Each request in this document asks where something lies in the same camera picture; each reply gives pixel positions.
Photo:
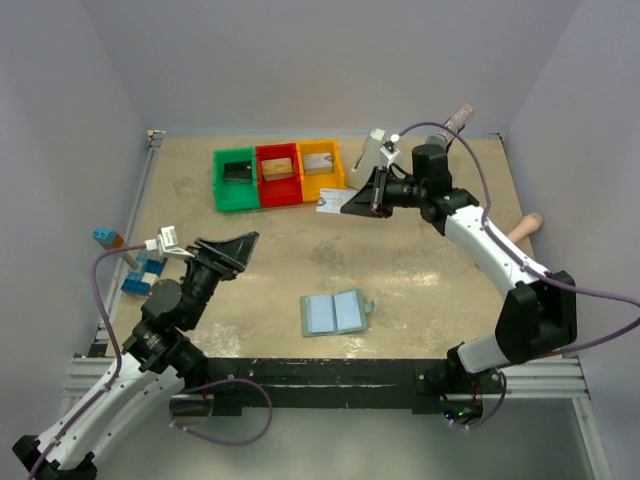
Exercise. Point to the blue orange brick hammer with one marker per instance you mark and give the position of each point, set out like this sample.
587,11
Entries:
109,240

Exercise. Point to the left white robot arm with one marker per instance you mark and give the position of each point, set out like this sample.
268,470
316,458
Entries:
153,363

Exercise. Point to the blue toy brick stack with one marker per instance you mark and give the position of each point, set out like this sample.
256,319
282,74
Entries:
140,281

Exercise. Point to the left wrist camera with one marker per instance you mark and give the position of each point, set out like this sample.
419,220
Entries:
166,245

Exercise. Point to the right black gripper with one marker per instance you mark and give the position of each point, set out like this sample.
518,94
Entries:
371,200

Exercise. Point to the yellow plastic bin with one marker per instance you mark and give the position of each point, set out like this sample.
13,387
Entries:
312,184

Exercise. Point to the silver card in bin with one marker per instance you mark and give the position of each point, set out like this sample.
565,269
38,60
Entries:
318,163

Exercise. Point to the tan card in bin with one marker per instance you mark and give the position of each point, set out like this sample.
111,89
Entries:
277,168

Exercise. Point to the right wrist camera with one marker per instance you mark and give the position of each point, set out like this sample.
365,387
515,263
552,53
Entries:
390,150

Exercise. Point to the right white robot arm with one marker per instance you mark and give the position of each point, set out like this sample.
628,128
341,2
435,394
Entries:
538,315

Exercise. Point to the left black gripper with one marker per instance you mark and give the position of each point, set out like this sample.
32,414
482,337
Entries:
229,257

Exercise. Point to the white credit card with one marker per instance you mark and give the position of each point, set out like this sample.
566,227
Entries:
331,200

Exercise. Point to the red plastic bin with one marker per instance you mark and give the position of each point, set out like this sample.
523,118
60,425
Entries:
282,192

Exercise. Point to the green plastic bin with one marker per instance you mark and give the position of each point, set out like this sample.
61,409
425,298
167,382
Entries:
234,197

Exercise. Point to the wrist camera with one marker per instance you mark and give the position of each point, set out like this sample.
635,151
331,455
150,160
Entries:
390,150
166,245

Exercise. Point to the black card in bin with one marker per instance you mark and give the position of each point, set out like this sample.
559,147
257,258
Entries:
237,172

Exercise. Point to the green card holder wallet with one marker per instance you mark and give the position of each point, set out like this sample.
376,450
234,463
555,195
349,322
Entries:
335,314

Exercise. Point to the grey glitter microphone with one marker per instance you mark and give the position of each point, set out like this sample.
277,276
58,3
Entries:
444,136

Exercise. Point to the white metronome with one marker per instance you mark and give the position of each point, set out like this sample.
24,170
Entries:
369,157

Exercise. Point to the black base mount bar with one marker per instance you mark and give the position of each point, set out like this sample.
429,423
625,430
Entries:
418,385

